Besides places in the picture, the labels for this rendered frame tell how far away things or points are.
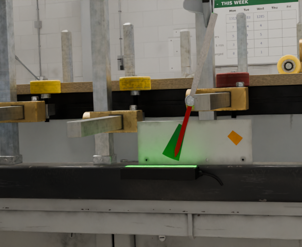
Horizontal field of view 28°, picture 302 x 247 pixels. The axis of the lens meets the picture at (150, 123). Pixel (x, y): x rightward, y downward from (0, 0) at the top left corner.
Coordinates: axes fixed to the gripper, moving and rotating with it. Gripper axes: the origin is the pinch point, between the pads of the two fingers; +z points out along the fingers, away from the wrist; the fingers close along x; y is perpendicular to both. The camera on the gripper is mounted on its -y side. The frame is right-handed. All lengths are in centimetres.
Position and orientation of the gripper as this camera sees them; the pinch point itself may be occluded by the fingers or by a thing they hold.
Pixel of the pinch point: (210, 21)
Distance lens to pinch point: 132.3
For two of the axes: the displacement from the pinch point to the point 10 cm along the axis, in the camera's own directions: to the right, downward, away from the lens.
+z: 0.4, 10.0, 0.6
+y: -9.6, 0.2, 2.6
